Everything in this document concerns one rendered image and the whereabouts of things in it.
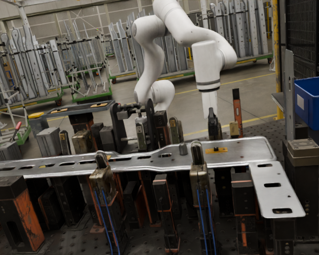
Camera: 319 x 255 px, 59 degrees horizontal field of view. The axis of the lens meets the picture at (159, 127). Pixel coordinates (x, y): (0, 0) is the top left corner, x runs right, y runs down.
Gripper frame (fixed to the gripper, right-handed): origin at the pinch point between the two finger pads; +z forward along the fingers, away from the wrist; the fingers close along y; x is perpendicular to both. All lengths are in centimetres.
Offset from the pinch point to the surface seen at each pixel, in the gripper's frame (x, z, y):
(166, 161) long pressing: -18.7, 9.3, 5.6
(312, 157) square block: 28.9, 6.2, 17.1
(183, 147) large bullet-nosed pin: -12.3, 6.2, 1.6
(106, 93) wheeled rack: -265, 89, -555
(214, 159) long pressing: -0.7, 9.2, 7.5
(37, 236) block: -76, 33, 17
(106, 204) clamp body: -38.8, 15.9, 22.5
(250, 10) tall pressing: 120, -43, -800
